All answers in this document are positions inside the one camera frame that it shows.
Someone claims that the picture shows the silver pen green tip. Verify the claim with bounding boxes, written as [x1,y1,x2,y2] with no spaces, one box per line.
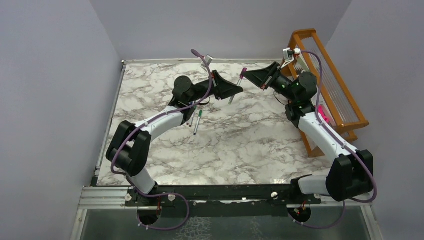
[193,116,202,136]

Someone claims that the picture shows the pink item in rack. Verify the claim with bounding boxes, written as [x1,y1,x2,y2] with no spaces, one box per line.
[318,104,331,124]

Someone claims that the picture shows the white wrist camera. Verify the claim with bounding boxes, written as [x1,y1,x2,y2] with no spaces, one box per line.
[200,55,214,71]
[280,47,301,69]

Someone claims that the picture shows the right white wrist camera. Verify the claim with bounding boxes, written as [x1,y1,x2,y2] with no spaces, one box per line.
[280,47,301,69]

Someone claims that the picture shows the pink pen cap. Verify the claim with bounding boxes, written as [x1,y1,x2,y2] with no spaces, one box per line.
[239,67,247,81]

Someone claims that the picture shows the orange wooden rack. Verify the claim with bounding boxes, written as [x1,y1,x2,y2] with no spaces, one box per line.
[282,28,369,143]

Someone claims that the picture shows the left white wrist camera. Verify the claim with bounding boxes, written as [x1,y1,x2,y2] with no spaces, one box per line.
[200,55,214,71]

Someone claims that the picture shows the silver pen red tip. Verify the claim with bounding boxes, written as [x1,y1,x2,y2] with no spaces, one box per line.
[189,106,198,128]

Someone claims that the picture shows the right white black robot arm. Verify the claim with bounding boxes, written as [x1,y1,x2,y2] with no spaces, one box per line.
[242,62,375,202]

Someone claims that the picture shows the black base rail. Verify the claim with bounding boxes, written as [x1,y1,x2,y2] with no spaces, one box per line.
[124,184,321,218]

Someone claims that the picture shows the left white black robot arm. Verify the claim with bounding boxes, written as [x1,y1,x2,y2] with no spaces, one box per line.
[105,70,243,195]

